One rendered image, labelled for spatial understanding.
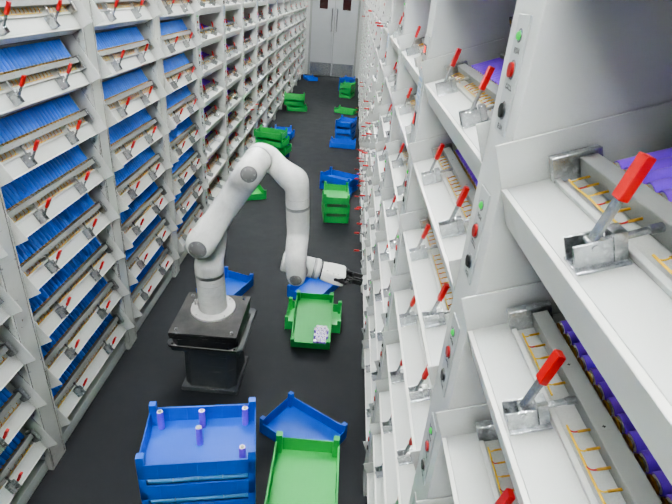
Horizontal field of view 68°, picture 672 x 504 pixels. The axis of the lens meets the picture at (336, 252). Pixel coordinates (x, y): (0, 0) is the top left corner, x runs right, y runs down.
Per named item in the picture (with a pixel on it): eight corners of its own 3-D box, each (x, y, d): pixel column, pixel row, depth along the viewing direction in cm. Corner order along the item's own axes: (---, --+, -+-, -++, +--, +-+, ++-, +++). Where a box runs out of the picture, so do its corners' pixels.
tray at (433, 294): (438, 411, 83) (421, 346, 77) (406, 245, 137) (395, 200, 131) (564, 388, 80) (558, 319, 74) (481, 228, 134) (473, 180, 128)
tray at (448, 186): (459, 316, 74) (442, 234, 68) (416, 179, 128) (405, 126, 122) (602, 286, 71) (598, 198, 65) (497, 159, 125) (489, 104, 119)
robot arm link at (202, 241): (215, 247, 208) (203, 269, 195) (190, 232, 205) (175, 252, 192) (279, 157, 185) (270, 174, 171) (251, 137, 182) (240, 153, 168)
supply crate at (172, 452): (137, 480, 130) (134, 459, 126) (152, 421, 147) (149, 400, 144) (255, 473, 134) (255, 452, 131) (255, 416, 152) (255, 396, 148)
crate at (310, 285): (315, 307, 291) (316, 295, 287) (286, 296, 299) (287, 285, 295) (340, 285, 315) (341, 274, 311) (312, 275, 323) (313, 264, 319)
